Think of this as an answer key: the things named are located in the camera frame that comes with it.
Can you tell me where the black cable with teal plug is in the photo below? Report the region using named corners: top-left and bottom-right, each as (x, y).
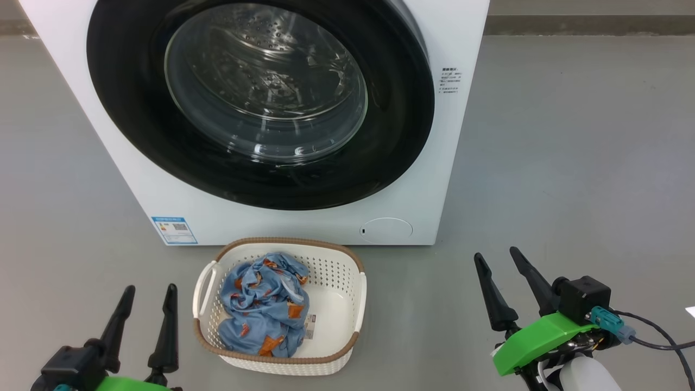
top-left (589, 306), bottom-right (695, 391)

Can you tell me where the printed text sticker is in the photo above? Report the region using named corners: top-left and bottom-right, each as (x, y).
top-left (440, 67), bottom-right (463, 96)

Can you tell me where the white front-load washing machine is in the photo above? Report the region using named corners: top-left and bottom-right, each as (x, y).
top-left (18, 0), bottom-right (491, 246)

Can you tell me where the round white filter cover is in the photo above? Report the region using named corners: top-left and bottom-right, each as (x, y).
top-left (361, 217), bottom-right (414, 243)

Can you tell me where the cream basket with brown rim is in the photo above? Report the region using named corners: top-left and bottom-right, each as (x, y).
top-left (192, 237), bottom-right (368, 376)

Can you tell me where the blue energy label sticker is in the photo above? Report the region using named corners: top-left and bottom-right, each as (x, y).
top-left (151, 217), bottom-right (198, 245)

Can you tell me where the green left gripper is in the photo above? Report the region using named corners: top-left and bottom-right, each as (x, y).
top-left (91, 283), bottom-right (183, 391)

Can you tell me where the blue orange-print garment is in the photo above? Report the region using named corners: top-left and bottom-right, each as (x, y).
top-left (217, 253), bottom-right (311, 358)

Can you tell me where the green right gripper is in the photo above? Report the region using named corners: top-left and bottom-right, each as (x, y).
top-left (473, 246), bottom-right (620, 391)

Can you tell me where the black round glass washer door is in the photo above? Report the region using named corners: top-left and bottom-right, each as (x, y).
top-left (86, 0), bottom-right (435, 211)

